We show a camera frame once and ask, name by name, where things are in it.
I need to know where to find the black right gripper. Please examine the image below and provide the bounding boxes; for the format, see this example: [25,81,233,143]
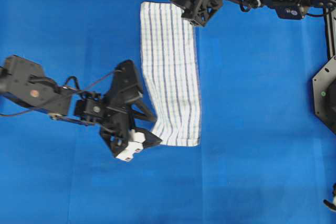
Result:
[170,0,223,27]

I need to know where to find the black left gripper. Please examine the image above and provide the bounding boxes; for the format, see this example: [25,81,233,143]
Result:
[74,60,162,157]

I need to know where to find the white blue striped towel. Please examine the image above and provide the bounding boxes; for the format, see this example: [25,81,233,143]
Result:
[140,2,202,147]

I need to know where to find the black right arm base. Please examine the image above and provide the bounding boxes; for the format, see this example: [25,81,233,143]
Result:
[312,56,335,134]

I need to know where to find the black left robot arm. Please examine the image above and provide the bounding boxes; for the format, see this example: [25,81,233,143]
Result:
[1,55,162,162]

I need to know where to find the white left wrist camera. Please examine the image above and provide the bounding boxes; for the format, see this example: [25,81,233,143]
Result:
[116,129,145,162]

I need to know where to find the black aluminium frame rail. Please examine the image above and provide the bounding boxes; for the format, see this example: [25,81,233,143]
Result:
[324,9,335,60]

